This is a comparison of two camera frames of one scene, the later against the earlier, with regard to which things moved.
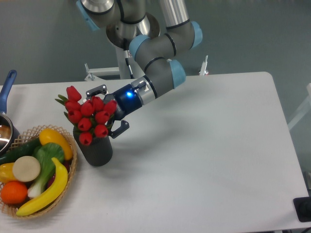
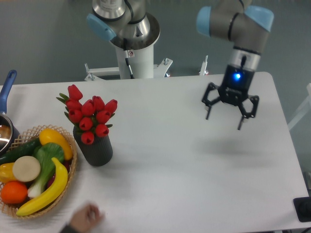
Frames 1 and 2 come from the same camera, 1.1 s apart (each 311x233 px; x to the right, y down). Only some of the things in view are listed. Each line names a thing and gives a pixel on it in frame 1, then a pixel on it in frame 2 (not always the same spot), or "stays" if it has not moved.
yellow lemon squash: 49,135 stays
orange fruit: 14,192 stays
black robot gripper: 127,101 -> 237,84
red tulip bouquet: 90,117 stays
